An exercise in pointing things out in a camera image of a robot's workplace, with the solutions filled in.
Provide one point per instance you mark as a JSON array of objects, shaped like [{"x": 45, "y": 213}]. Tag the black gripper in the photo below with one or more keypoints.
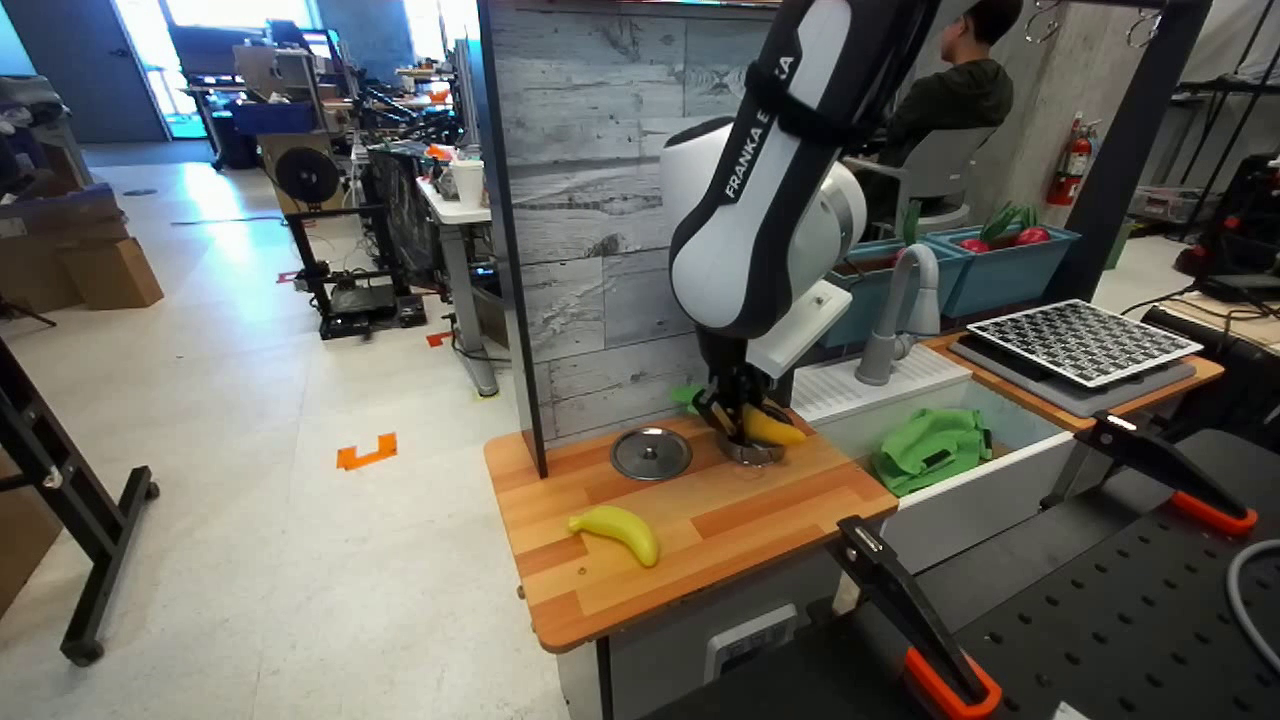
[{"x": 742, "y": 362}]

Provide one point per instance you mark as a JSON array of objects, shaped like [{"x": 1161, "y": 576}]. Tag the orange carrot plushie green leaves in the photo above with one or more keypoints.
[{"x": 780, "y": 430}]

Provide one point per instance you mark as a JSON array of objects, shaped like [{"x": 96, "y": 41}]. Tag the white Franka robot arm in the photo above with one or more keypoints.
[{"x": 745, "y": 226}]

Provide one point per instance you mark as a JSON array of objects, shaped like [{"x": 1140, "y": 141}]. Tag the yellow banana plushie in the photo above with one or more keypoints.
[{"x": 625, "y": 529}]

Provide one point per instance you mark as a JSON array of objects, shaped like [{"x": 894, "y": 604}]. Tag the red radish plushie green leaves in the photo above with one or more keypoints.
[
  {"x": 976, "y": 247},
  {"x": 1030, "y": 235}
]

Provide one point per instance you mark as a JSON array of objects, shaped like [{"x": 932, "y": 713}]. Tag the wooden butcher block counter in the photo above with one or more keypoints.
[{"x": 720, "y": 533}]

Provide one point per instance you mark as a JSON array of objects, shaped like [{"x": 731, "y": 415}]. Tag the teal planter box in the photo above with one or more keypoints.
[
  {"x": 840, "y": 333},
  {"x": 1004, "y": 273}
]

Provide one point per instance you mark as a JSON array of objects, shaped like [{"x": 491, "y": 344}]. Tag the green plastic object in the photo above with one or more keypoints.
[{"x": 932, "y": 446}]

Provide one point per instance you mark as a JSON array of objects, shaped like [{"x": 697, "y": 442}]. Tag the grey toy faucet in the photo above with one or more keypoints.
[{"x": 907, "y": 315}]

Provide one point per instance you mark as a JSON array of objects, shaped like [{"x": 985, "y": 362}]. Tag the white drawer cabinet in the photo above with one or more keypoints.
[{"x": 706, "y": 643}]

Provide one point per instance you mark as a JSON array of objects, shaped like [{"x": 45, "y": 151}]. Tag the grey wood backsplash panel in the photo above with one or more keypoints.
[{"x": 602, "y": 243}]

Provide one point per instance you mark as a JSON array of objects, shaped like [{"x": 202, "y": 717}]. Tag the white toy sink unit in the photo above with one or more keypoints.
[{"x": 985, "y": 501}]

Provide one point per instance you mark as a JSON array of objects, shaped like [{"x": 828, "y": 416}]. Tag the grey office chair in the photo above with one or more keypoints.
[{"x": 932, "y": 173}]

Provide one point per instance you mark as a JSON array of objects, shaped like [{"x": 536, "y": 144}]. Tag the white desk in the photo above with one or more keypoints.
[{"x": 455, "y": 221}]

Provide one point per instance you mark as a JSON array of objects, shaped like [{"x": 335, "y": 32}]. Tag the black white calibration board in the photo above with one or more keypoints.
[{"x": 1082, "y": 341}]

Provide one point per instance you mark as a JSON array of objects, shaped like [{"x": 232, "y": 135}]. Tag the wooden side counter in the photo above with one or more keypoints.
[{"x": 1132, "y": 397}]

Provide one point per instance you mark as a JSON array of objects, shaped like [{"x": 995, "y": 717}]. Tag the person in dark sweater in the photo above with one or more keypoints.
[{"x": 960, "y": 85}]

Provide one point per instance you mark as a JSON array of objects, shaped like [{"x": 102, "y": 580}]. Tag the red fire extinguisher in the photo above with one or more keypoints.
[{"x": 1070, "y": 160}]

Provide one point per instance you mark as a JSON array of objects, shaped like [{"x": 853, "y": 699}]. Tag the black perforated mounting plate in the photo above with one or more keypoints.
[{"x": 1132, "y": 626}]

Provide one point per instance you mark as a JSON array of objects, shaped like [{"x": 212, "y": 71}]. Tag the black filament spool stand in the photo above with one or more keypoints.
[{"x": 311, "y": 173}]

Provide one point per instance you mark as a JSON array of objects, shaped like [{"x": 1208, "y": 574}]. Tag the black stand leg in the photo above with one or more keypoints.
[{"x": 83, "y": 521}]

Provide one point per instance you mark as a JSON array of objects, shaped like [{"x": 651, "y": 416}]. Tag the large cardboard box stack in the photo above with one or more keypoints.
[{"x": 83, "y": 253}]

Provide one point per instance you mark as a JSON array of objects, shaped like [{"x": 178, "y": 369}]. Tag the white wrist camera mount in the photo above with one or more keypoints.
[{"x": 801, "y": 326}]

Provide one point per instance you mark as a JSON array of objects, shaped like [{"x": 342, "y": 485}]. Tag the black kitchen frame post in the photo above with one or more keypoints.
[
  {"x": 514, "y": 243},
  {"x": 1126, "y": 144}
]

